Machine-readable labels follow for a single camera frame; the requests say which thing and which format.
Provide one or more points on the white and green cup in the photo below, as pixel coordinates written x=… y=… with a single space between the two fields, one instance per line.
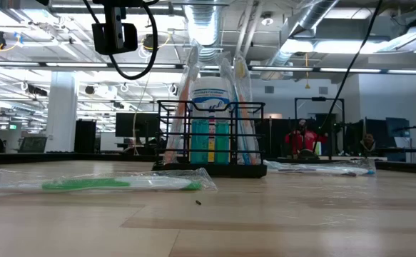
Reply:
x=318 y=148

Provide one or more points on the white building column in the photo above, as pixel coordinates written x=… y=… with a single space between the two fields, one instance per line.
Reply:
x=61 y=107

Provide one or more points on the long ceiling light strip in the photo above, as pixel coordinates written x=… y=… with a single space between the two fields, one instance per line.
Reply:
x=75 y=65

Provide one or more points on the silver round air duct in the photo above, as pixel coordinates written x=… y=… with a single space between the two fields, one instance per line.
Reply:
x=204 y=28
x=300 y=32

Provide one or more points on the purple toothbrush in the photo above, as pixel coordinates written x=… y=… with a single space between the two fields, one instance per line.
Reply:
x=300 y=170

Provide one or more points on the black cabinet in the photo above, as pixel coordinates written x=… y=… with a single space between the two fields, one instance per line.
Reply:
x=85 y=135

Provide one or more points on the dark computer monitor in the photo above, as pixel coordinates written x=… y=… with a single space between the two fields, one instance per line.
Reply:
x=136 y=125

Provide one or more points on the green toothbrush in clear bag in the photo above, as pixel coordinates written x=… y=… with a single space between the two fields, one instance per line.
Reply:
x=86 y=184

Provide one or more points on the white-lidded wipes canister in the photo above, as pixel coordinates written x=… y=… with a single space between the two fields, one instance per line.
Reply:
x=209 y=89

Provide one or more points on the dark open laptop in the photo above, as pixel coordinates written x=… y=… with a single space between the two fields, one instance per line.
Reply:
x=33 y=144

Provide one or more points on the teal mouthwash bottle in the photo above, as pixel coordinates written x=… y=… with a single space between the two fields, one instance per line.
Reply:
x=222 y=142
x=200 y=142

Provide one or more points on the orange toothbrush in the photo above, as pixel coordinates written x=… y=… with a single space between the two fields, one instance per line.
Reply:
x=183 y=107
x=240 y=69

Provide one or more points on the person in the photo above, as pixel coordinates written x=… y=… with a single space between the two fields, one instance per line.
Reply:
x=368 y=141
x=309 y=139

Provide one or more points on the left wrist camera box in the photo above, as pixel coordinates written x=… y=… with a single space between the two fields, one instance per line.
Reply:
x=102 y=39

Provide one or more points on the black stand frame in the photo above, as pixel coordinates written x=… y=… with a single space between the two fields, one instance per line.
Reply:
x=318 y=99

